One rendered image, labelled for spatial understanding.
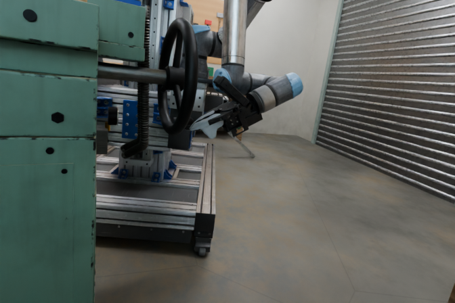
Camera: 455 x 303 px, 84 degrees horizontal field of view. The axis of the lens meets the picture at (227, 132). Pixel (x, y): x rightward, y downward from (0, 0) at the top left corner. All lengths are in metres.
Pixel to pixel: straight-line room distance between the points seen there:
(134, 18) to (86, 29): 0.25
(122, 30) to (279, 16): 3.99
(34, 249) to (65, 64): 0.29
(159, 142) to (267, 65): 3.34
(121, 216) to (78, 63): 0.92
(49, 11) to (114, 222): 1.02
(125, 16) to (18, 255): 0.48
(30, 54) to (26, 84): 0.04
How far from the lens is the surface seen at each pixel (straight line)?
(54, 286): 0.57
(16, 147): 0.46
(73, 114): 0.44
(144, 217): 1.25
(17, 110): 0.45
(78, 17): 0.42
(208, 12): 4.09
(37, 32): 0.42
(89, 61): 0.45
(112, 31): 0.65
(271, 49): 4.41
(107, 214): 1.29
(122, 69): 0.64
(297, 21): 4.69
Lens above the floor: 0.82
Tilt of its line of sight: 12 degrees down
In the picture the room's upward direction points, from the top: 7 degrees clockwise
